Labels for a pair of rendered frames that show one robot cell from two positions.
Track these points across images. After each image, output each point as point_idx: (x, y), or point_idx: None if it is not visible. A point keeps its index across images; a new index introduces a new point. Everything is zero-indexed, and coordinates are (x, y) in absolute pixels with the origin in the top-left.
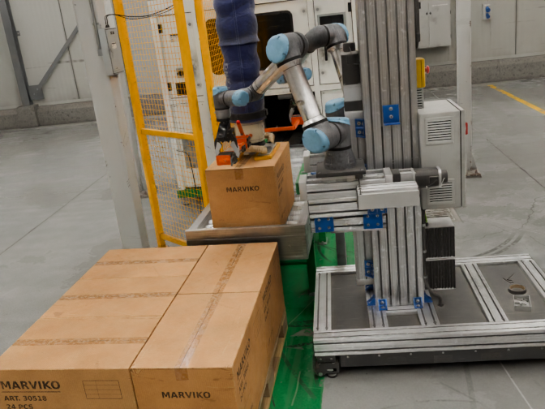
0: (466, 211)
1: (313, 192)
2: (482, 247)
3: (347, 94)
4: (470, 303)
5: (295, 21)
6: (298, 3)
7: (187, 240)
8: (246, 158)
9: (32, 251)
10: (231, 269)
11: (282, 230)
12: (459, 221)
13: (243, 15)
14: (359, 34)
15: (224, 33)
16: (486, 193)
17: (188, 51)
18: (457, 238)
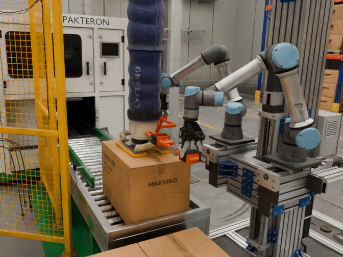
0: (202, 175)
1: (281, 183)
2: (239, 199)
3: (275, 100)
4: (318, 246)
5: (83, 43)
6: (87, 30)
7: (109, 241)
8: (148, 153)
9: None
10: None
11: (194, 214)
12: (205, 182)
13: (161, 25)
14: (300, 53)
15: (143, 39)
16: (199, 162)
17: (63, 52)
18: (218, 195)
